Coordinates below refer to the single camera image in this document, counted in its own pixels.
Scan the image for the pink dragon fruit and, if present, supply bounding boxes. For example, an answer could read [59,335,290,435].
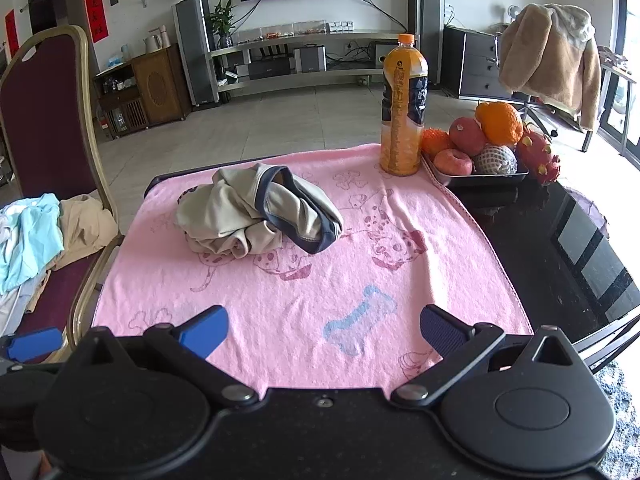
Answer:
[515,125,561,185]

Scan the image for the front red apple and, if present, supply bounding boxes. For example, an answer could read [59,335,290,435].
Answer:
[433,148,473,177]

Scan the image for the pink dog-print towel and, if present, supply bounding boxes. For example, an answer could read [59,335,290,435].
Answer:
[93,144,532,392]

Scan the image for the maroon banquet chair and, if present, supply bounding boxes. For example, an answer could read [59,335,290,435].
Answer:
[1,25,124,363]

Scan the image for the left grey tower speaker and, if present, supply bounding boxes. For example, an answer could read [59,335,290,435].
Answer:
[172,0,219,107]

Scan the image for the orange juice bottle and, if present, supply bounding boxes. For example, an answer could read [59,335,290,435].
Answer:
[380,32,428,177]

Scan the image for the small orange tangerine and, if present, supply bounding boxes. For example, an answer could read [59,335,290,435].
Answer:
[422,128,456,159]

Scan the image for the upper red apple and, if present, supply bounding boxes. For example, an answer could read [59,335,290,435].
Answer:
[449,117,487,157]

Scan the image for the metal tv stand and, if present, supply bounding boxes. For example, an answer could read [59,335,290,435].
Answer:
[208,30,397,92]

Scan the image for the black fruit tray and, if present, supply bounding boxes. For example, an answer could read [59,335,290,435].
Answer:
[422,154,529,190]

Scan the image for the dark drawer cabinet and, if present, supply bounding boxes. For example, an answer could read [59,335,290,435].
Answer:
[440,26,511,100]

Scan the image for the net-wrapped pomelo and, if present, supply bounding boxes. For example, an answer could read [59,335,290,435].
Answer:
[474,144,518,176]

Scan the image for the light blue cloth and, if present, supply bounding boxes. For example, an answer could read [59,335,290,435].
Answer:
[1,193,64,295]

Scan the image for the green potted plant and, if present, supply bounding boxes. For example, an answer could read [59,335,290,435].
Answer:
[207,0,233,49]

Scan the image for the large orange citrus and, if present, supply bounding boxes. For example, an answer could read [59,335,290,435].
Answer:
[474,102,523,146]

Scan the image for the beige fleece coat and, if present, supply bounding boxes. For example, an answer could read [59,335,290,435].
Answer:
[499,3,601,131]

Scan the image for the white kettle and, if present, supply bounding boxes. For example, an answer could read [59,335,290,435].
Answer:
[143,32,164,54]

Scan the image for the beige garment with navy trim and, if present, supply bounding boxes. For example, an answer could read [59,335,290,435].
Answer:
[176,164,345,259]

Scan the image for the red apple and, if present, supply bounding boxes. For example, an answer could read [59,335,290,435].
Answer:
[433,148,473,177]
[449,117,487,157]

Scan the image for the silver box on stand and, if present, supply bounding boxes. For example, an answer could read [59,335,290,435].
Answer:
[294,44,326,74]

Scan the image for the brown wooden cabinet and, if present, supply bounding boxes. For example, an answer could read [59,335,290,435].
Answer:
[93,46,192,138]

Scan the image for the tan cloth on chair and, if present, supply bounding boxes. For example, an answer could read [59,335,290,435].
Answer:
[49,195,119,271]

